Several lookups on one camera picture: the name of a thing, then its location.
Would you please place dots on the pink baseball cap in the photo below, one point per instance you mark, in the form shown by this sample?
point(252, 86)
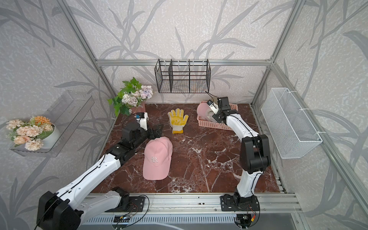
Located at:
point(157, 159)

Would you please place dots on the green and lilac flower bouquet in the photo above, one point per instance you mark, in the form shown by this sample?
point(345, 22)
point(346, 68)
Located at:
point(133, 95)

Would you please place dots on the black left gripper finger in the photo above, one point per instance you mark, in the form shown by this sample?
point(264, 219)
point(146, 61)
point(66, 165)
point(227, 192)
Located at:
point(159, 130)
point(152, 133)

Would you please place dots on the pink plastic basket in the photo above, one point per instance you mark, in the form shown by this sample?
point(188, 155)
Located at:
point(208, 124)

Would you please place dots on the white pot peach flowers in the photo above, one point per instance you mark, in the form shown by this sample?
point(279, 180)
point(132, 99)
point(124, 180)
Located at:
point(35, 134)

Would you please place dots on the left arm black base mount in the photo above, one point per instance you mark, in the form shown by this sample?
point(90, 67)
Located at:
point(129, 203)

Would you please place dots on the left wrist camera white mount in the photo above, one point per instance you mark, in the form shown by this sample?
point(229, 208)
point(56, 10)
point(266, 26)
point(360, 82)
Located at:
point(142, 118)

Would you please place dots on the black wire wall basket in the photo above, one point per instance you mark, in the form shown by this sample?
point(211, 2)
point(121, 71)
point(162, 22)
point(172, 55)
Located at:
point(183, 76)

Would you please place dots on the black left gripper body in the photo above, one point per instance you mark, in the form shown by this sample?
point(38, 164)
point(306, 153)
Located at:
point(143, 135)

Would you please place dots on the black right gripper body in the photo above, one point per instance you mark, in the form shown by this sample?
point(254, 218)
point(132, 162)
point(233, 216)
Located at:
point(217, 116)

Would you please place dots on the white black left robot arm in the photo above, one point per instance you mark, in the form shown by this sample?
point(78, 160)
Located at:
point(66, 209)

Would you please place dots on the pink cap in basket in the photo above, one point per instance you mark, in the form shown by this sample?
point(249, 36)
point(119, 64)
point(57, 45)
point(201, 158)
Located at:
point(204, 112)

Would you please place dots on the pink glass vase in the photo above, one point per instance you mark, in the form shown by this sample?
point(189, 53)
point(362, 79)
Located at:
point(138, 109)

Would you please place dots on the yellow white work gloves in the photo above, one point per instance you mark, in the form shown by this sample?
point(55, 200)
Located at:
point(177, 120)

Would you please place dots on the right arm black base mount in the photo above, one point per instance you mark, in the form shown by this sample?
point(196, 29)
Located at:
point(237, 203)

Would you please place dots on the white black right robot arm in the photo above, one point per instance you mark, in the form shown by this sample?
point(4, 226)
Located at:
point(255, 150)

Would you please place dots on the white mesh wall basket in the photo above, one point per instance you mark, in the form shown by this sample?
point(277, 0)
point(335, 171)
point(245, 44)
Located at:
point(293, 133)

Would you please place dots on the clear acrylic wall shelf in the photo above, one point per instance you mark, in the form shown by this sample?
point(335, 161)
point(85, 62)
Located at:
point(66, 114)

